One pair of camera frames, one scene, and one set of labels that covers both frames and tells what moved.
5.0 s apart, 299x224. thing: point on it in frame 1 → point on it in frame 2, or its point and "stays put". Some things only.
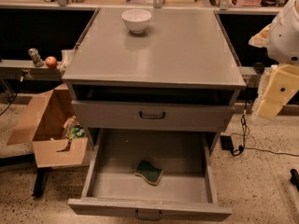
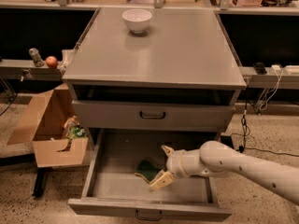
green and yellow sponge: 151,173 stays put
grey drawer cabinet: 149,68 stays put
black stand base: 40,181 stays put
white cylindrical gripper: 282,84 → 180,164
